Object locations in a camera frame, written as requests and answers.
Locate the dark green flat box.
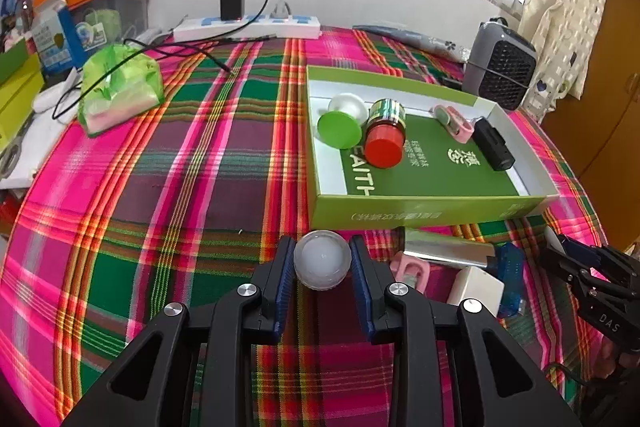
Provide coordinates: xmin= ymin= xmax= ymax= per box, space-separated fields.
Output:
xmin=0 ymin=39 xmax=28 ymax=82

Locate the black battery pack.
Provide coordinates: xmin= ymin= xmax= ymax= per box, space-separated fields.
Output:
xmin=472 ymin=117 xmax=516 ymax=172

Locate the blue usb adapter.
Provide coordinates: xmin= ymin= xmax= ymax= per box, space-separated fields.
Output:
xmin=492 ymin=242 xmax=526 ymax=319

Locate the lime green flat box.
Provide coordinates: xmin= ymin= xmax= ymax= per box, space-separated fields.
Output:
xmin=0 ymin=54 xmax=46 ymax=148

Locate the cream patterned pillow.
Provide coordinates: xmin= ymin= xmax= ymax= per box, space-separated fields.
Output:
xmin=422 ymin=34 xmax=473 ymax=65

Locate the wooden wardrobe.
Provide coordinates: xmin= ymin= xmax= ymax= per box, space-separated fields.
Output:
xmin=542 ymin=0 xmax=640 ymax=253

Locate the grey portable heater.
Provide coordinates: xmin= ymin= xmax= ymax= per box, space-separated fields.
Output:
xmin=461 ymin=19 xmax=538 ymax=112

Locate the white power strip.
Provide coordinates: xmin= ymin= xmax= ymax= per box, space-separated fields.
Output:
xmin=172 ymin=13 xmax=322 ymax=42

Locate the cream patterned curtain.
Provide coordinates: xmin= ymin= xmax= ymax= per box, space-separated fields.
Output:
xmin=517 ymin=0 xmax=613 ymax=100

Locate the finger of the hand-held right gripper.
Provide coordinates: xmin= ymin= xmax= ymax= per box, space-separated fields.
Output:
xmin=559 ymin=234 xmax=640 ymax=288
xmin=539 ymin=247 xmax=611 ymax=304

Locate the green cardboard box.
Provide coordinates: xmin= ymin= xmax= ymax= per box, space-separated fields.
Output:
xmin=306 ymin=66 xmax=560 ymax=230

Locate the white bottle green cap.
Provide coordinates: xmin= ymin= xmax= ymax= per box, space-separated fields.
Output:
xmin=317 ymin=93 xmax=369 ymax=151

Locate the brown bottle red cap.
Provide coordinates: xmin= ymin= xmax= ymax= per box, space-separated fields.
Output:
xmin=363 ymin=99 xmax=407 ymax=170

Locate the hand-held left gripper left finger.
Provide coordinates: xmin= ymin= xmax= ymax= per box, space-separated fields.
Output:
xmin=60 ymin=236 xmax=298 ymax=427

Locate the grey tapered object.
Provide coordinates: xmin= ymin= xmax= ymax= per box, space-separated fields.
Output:
xmin=352 ymin=25 xmax=431 ymax=50

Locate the white cube charger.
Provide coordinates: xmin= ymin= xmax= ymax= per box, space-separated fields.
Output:
xmin=446 ymin=266 xmax=506 ymax=315

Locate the pink plaid blanket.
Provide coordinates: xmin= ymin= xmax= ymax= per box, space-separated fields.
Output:
xmin=0 ymin=26 xmax=608 ymax=427

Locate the black charger plug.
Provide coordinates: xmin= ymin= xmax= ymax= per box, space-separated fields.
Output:
xmin=220 ymin=0 xmax=247 ymax=22

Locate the black heater cord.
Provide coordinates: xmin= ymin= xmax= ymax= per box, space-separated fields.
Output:
xmin=462 ymin=59 xmax=531 ymax=88

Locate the white round cap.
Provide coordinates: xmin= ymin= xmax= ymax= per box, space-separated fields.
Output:
xmin=293 ymin=230 xmax=352 ymax=291

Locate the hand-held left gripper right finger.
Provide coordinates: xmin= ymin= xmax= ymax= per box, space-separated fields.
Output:
xmin=348 ymin=234 xmax=583 ymax=427

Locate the green tissue packet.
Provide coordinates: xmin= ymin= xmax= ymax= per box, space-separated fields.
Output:
xmin=77 ymin=44 xmax=166 ymax=138

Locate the blue carton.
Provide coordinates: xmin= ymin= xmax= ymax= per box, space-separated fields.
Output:
xmin=31 ymin=0 xmax=86 ymax=75

